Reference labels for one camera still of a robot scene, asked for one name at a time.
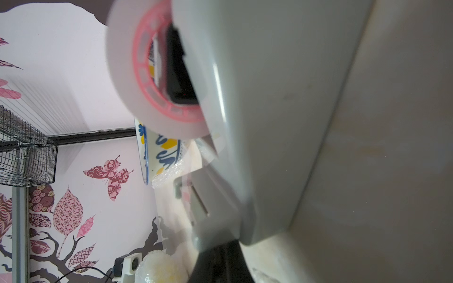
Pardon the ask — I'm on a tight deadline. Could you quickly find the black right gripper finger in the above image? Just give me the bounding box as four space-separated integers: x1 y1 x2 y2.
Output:
188 240 254 283

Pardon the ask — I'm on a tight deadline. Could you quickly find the bubble wrap sheet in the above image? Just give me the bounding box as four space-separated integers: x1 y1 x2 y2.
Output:
134 251 189 283

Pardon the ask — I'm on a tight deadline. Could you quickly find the pink tape roll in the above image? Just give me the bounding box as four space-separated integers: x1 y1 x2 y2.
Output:
106 1 209 139

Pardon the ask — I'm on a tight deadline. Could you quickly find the blue yellow patterned bowl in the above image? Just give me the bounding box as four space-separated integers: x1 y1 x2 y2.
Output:
134 118 183 185

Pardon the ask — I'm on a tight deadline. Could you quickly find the grey tape dispenser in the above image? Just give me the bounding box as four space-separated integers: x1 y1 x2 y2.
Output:
172 1 373 251

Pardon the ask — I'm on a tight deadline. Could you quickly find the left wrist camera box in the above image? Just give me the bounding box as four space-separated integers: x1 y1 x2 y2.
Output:
112 253 142 283

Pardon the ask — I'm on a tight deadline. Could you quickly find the aluminium frame bar left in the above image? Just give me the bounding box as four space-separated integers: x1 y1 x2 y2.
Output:
12 187 29 283

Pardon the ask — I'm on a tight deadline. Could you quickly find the black wire wall basket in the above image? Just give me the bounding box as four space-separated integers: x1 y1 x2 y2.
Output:
1 106 59 187

